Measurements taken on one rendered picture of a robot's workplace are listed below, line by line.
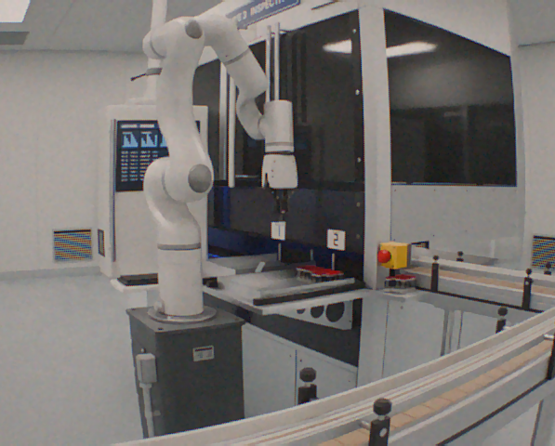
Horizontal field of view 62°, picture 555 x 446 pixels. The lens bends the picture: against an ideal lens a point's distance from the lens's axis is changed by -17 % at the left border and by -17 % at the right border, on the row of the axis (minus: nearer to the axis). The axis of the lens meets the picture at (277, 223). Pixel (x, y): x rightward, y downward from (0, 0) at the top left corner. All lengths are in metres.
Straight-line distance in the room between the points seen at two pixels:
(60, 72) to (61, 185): 1.48
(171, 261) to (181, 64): 0.51
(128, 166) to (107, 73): 4.87
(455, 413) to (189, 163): 0.91
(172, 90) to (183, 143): 0.15
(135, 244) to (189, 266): 0.97
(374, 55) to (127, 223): 1.26
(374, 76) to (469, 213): 0.68
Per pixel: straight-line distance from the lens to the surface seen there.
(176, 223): 1.39
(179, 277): 1.39
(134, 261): 2.36
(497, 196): 2.24
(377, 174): 1.66
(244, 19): 2.40
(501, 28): 2.44
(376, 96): 1.68
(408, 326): 1.86
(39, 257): 6.88
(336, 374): 1.91
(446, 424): 0.71
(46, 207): 6.84
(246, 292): 1.58
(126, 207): 2.32
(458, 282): 1.60
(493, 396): 0.79
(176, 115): 1.38
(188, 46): 1.36
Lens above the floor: 1.23
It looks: 5 degrees down
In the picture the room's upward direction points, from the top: straight up
